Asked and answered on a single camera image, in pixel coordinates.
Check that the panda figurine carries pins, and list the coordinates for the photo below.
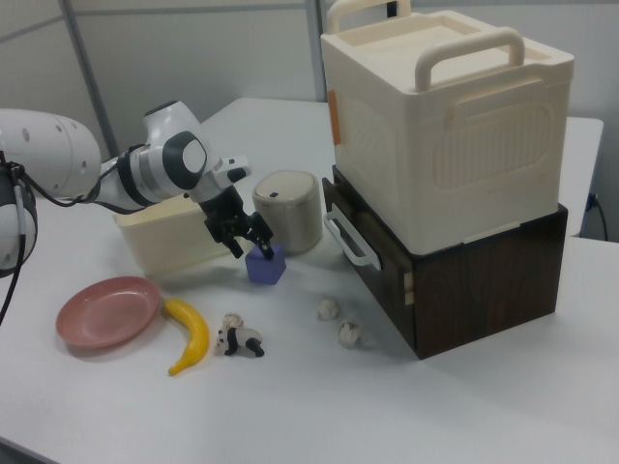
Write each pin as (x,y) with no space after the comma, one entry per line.
(239,339)

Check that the pink plate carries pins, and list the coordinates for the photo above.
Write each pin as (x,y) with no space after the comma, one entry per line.
(106,314)

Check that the dark wooden drawer cabinet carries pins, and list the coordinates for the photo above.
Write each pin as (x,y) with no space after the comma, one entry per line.
(483,295)

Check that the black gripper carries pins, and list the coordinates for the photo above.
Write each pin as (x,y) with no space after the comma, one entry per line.
(223,212)

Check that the blue cube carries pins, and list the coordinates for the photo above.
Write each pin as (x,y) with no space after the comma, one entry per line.
(265,267)

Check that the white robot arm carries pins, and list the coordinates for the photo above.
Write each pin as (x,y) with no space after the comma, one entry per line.
(58,154)

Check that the yellow banana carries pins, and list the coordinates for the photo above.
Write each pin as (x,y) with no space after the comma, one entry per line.
(193,333)

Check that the open cream plastic container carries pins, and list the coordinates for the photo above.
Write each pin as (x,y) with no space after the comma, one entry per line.
(169,237)

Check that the orange tape strip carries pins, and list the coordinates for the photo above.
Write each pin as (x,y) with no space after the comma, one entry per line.
(334,116)

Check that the small cream lidded bin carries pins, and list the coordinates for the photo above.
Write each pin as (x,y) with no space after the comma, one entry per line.
(290,212)

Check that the crumpled white paper ball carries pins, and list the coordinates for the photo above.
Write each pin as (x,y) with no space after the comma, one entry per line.
(233,319)
(327,309)
(349,333)

